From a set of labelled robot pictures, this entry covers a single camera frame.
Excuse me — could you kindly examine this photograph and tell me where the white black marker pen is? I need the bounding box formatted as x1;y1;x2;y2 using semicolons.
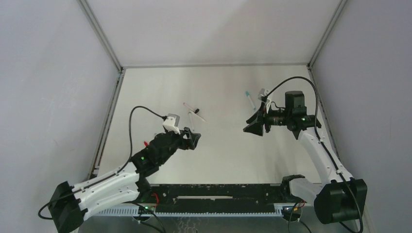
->
192;111;207;122

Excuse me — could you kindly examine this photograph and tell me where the white teal marker pen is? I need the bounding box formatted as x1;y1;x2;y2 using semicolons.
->
245;91;257;111

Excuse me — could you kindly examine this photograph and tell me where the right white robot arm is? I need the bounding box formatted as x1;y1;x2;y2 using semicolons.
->
243;88;367;224

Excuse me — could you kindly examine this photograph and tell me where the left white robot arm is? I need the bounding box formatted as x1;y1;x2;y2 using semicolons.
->
47;127;201;233

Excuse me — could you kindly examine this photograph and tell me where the white green marker pen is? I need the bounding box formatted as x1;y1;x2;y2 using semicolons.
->
188;111;195;132

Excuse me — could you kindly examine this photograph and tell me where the white red marker pen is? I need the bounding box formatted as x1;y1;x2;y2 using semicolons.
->
183;102;195;112

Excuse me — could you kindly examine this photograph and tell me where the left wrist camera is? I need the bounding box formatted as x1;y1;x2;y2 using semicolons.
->
162;114;181;134

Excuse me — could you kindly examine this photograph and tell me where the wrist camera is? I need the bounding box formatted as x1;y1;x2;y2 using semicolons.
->
258;88;270;103
162;114;181;134

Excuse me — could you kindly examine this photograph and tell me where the right camera cable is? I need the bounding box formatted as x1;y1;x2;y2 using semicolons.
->
264;76;364;233

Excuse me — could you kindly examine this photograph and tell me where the camera cable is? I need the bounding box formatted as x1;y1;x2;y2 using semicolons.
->
38;106;168;220
264;76;364;233

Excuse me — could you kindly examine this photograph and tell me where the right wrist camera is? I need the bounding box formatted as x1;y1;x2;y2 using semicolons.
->
258;88;270;103

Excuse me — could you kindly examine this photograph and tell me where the left camera cable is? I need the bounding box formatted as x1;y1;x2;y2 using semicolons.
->
38;106;168;220

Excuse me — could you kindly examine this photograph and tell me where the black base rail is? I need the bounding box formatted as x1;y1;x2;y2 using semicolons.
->
131;182;302;212

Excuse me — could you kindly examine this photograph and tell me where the perforated cable tray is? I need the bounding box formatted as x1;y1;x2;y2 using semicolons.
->
94;204;291;217

